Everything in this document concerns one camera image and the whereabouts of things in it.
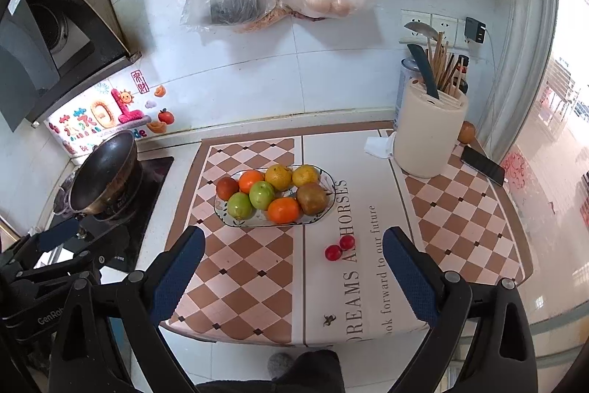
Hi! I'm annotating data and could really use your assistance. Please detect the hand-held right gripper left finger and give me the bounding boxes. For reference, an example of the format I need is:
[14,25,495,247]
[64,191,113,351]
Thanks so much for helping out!
[48,225,206,393]

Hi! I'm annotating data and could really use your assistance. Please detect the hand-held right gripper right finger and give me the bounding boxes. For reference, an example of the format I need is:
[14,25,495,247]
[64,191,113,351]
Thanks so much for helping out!
[382,226,539,393]

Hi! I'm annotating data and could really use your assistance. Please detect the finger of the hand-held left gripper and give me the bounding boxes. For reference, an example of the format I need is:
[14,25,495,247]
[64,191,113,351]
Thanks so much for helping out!
[9,217,83,262]
[11,252,100,289]

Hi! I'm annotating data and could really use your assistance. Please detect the green apple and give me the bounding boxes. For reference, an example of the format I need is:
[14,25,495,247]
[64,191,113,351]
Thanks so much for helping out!
[249,182,277,211]
[228,192,257,221]

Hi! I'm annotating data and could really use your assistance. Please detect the dark red apple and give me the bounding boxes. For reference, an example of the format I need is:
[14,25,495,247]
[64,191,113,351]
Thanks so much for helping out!
[216,176,240,201]

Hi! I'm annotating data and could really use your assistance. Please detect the brown pear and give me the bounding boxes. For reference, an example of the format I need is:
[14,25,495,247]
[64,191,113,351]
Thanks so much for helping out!
[296,182,329,217]

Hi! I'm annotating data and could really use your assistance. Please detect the floral oval plate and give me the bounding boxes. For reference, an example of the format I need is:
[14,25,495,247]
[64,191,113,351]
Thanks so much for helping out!
[212,165,337,229]

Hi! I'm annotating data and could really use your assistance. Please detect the large spotted yellow citrus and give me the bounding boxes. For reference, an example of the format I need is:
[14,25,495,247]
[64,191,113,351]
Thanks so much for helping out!
[264,164,294,192]

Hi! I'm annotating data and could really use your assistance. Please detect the small yellow citrus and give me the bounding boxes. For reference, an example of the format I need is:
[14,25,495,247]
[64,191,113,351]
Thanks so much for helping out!
[292,164,321,188]

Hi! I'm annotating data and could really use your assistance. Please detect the black frying pan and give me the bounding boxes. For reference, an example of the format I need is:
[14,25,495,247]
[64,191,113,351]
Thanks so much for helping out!
[54,130,140,220]

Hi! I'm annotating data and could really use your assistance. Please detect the brown checkered table mat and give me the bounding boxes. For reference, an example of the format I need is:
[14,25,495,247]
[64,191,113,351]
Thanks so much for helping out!
[163,121,535,348]

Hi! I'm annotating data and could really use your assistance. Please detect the black gas stove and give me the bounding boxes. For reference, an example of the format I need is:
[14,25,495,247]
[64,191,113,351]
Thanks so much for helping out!
[32,156,175,274]

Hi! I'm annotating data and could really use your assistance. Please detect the grey slipper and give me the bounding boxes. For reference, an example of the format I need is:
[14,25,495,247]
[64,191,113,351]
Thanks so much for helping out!
[267,351,296,383]

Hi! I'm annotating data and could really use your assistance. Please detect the black smartphone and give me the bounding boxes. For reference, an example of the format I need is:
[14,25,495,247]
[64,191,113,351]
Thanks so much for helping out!
[459,145,506,187]

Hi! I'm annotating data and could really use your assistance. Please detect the crumpled white tissue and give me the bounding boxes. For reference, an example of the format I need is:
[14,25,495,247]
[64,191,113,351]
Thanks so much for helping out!
[363,130,398,159]

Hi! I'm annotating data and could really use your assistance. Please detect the person's dark trouser legs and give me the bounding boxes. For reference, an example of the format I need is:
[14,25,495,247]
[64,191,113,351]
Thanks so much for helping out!
[197,349,347,393]

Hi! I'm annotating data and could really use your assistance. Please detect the cream utensil holder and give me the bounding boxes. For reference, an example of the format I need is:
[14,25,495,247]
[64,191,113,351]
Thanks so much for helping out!
[393,77,469,179]

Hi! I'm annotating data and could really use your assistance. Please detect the red patterned glass sticker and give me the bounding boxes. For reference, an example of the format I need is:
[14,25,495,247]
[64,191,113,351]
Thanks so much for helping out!
[499,146,531,192]

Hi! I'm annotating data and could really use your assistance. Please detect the black range hood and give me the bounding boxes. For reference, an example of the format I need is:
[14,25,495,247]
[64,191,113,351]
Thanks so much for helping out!
[0,0,134,132]

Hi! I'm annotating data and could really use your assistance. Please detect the metal can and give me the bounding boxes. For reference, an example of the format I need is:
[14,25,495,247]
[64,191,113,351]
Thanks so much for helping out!
[394,57,422,131]

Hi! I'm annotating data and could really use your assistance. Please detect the glass sliding door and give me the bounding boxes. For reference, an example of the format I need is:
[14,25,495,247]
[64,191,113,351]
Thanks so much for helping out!
[506,0,589,331]

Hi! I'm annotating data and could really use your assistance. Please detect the dark sauce bottle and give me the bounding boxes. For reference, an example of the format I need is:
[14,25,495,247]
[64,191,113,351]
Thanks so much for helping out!
[453,55,470,95]

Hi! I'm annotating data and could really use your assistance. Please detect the bundle of wooden chopsticks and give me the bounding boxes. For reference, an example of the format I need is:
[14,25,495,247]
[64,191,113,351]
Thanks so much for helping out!
[426,31,463,97]

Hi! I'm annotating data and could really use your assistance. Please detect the metal ladle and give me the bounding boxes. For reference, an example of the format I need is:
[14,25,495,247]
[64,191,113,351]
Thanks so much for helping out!
[403,20,441,53]

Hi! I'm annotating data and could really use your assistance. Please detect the black plug-in charger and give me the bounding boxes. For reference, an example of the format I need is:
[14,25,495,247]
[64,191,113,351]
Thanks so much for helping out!
[463,17,488,45]

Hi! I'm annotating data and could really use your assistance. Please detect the colourful wall stickers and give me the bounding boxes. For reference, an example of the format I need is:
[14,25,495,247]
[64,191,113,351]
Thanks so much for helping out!
[45,71,176,155]

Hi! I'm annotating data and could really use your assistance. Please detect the teal handled knife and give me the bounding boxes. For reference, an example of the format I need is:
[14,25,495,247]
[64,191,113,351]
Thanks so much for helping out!
[406,43,442,99]

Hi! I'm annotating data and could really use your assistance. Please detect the white wall socket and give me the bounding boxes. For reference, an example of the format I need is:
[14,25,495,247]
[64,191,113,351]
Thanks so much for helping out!
[400,9,431,44]
[431,13,461,46]

